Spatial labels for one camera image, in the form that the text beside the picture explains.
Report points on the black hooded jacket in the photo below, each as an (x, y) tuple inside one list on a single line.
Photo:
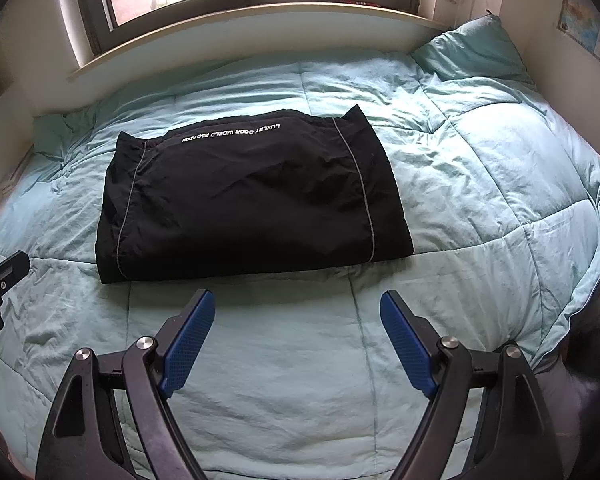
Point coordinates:
[(277, 192)]

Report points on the light teal quilted duvet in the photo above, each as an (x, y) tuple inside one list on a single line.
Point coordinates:
[(297, 378)]

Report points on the teal pillow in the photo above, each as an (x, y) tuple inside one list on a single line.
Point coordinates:
[(478, 48)]

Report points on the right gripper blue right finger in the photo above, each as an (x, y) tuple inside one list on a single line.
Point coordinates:
[(514, 437)]

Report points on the colourful wall map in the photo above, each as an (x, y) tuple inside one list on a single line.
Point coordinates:
[(580, 21)]

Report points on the white wooden headboard ledge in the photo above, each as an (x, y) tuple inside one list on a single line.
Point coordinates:
[(269, 28)]

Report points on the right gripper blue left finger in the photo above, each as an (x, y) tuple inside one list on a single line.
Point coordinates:
[(83, 437)]

